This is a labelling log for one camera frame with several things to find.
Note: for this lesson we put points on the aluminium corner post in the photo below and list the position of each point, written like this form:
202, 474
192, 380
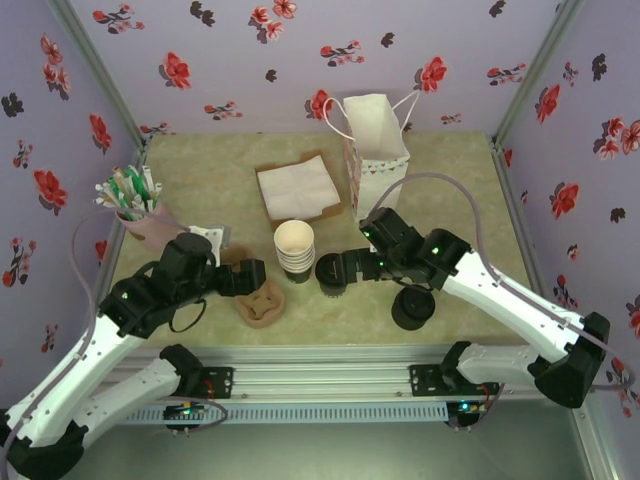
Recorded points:
95, 65
537, 65

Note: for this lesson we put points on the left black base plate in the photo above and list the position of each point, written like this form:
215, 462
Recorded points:
220, 382

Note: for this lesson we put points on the white paper napkin stack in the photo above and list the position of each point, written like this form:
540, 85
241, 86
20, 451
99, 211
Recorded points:
297, 185

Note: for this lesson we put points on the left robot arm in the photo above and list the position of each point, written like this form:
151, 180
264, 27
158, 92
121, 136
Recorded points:
75, 370

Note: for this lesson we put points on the right aluminium corner post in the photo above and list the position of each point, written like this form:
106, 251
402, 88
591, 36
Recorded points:
537, 65

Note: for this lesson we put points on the left control board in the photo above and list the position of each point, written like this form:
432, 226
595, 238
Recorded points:
185, 412

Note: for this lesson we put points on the aluminium lower frame bar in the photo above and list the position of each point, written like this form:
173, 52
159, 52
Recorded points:
597, 445

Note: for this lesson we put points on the white patterned paper gift bag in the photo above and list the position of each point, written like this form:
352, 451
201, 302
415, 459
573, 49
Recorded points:
375, 130

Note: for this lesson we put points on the brown pulp cup carrier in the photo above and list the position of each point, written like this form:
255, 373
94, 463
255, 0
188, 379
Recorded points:
260, 305

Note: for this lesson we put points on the right control board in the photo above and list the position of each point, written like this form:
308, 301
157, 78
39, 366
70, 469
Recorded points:
467, 407

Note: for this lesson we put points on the stack of dark paper cups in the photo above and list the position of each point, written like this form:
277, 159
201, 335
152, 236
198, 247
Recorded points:
294, 240

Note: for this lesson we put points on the left aluminium corner post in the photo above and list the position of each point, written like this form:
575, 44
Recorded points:
95, 65

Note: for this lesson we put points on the black lid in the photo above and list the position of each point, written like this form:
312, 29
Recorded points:
327, 272
412, 312

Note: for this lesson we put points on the brown cardboard tray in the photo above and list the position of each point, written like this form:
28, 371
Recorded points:
331, 209

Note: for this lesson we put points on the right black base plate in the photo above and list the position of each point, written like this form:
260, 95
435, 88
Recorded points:
425, 380

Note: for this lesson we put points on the control board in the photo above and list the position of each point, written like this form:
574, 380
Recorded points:
467, 407
185, 412

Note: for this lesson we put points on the pink straw holder cup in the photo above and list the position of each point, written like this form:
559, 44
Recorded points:
150, 230

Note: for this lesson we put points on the aluminium front frame rail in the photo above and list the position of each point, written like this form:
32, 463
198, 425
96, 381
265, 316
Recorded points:
320, 380

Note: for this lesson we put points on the green paper-wrapped straw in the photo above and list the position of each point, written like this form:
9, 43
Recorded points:
122, 200
134, 185

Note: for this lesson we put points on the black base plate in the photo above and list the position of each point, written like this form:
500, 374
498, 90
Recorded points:
220, 382
425, 380

